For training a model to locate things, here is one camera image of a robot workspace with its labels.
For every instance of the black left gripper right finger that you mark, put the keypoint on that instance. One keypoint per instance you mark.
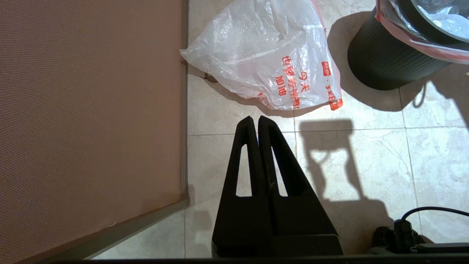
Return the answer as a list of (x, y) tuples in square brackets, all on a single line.
[(300, 216)]

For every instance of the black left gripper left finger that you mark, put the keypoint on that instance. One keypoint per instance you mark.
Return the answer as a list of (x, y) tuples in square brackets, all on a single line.
[(242, 220)]

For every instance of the black round trash bin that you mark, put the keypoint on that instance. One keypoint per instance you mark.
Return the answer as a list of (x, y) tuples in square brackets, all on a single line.
[(388, 62)]

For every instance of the white plastic bag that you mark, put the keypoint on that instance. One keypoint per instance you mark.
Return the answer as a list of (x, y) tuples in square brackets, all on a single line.
[(263, 47)]

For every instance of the used white bag red trim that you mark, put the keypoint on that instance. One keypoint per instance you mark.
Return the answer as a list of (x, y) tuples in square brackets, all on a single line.
[(395, 29)]

